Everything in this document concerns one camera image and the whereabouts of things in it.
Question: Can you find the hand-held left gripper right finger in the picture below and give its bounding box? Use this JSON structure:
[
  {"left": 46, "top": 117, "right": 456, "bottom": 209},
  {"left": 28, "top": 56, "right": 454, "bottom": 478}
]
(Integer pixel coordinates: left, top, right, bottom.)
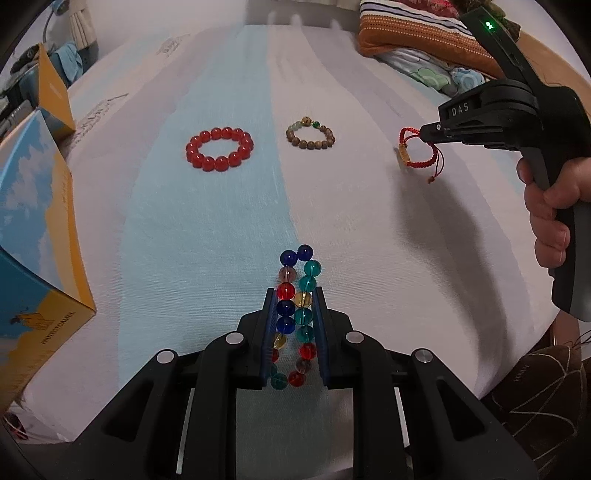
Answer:
[{"left": 311, "top": 286, "right": 539, "bottom": 480}]

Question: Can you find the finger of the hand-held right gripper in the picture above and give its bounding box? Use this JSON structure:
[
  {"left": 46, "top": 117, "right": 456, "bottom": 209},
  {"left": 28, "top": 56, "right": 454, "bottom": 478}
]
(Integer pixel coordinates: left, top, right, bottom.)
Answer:
[{"left": 418, "top": 121, "right": 486, "bottom": 145}]

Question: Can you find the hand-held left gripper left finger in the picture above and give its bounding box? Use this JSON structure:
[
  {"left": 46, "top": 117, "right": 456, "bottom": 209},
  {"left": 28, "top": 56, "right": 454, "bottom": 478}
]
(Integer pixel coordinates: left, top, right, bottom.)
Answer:
[{"left": 78, "top": 287, "right": 278, "bottom": 480}]

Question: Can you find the short red cord bracelet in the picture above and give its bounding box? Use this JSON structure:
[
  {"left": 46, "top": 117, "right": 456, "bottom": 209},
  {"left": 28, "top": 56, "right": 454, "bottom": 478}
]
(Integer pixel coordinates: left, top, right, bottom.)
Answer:
[{"left": 396, "top": 127, "right": 446, "bottom": 184}]

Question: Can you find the multicolour glass bead bracelet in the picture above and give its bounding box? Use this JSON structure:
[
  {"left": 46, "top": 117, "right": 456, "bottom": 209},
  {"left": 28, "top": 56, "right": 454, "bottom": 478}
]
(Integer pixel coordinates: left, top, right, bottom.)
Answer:
[{"left": 269, "top": 244, "right": 322, "bottom": 391}]

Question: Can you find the blue and yellow cardboard box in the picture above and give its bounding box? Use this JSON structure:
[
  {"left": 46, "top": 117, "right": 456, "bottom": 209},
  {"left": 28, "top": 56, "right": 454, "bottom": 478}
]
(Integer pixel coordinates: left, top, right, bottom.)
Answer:
[{"left": 0, "top": 44, "right": 97, "bottom": 407}]

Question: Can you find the person's right hand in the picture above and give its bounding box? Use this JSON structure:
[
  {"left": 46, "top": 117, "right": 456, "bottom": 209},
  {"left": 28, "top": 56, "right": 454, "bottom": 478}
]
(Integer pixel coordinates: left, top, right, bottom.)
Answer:
[{"left": 517, "top": 157, "right": 591, "bottom": 269}]

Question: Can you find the wooden headboard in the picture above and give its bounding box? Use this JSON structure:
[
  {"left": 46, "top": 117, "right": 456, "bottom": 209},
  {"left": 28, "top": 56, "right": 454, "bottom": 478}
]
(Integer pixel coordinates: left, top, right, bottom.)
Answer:
[{"left": 517, "top": 28, "right": 591, "bottom": 93}]

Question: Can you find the floral quilt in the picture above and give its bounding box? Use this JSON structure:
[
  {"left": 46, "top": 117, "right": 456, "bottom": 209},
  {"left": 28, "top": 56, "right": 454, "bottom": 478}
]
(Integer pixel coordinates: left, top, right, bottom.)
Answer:
[{"left": 383, "top": 46, "right": 490, "bottom": 95}]

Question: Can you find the brown patterned blanket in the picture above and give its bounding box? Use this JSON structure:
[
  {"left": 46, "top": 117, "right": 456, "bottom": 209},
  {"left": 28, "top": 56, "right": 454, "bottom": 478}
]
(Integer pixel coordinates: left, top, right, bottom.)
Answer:
[{"left": 455, "top": 0, "right": 522, "bottom": 35}]

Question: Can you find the striped orange pillow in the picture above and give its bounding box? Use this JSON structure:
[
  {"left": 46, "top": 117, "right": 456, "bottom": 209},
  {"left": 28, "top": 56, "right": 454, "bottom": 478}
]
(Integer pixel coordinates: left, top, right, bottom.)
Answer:
[{"left": 359, "top": 0, "right": 506, "bottom": 77}]

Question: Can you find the striped bed sheet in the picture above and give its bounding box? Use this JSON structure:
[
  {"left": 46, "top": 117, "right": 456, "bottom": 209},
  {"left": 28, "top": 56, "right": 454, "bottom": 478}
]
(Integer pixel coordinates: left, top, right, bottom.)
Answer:
[{"left": 21, "top": 23, "right": 573, "bottom": 444}]

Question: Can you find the beige window curtain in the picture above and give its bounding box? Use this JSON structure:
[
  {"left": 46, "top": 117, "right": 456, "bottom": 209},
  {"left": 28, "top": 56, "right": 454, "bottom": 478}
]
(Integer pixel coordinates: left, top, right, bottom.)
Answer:
[{"left": 245, "top": 0, "right": 361, "bottom": 26}]

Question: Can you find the brown rug with white lines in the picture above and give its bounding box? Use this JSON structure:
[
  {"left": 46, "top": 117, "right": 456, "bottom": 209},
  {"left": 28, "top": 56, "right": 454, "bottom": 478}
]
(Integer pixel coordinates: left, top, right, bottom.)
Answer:
[{"left": 480, "top": 330, "right": 591, "bottom": 480}]

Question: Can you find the teal cloth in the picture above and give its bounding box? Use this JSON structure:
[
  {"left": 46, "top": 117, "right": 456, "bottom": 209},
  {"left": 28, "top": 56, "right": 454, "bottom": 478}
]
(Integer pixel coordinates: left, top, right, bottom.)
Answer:
[{"left": 51, "top": 44, "right": 85, "bottom": 87}]

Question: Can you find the beige side curtain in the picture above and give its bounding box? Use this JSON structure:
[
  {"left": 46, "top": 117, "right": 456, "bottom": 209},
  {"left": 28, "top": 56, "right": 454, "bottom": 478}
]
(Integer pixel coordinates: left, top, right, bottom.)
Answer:
[{"left": 69, "top": 0, "right": 100, "bottom": 51}]

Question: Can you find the black clutter pile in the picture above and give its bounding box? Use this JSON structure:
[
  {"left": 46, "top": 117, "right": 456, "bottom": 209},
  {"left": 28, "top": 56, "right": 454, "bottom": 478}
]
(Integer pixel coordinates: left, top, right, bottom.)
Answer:
[{"left": 9, "top": 46, "right": 38, "bottom": 72}]

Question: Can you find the blue desk lamp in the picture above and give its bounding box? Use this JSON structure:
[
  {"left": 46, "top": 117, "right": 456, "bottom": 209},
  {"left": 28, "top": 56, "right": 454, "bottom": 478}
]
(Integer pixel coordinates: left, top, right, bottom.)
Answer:
[{"left": 41, "top": 0, "right": 70, "bottom": 44}]

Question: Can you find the brown wooden bead bracelet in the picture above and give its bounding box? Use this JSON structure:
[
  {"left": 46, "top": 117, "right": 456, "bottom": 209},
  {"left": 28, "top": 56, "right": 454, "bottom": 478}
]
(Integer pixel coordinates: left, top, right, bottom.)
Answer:
[{"left": 285, "top": 117, "right": 336, "bottom": 151}]

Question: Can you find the red bead bracelet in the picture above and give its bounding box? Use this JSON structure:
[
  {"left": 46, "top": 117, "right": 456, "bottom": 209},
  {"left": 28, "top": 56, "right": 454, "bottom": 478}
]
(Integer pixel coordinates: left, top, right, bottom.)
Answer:
[{"left": 185, "top": 126, "right": 254, "bottom": 172}]

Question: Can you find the red cable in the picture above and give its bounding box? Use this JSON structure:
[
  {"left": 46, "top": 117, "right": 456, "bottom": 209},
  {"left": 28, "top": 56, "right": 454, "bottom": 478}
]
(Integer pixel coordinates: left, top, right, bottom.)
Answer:
[{"left": 2, "top": 413, "right": 28, "bottom": 439}]

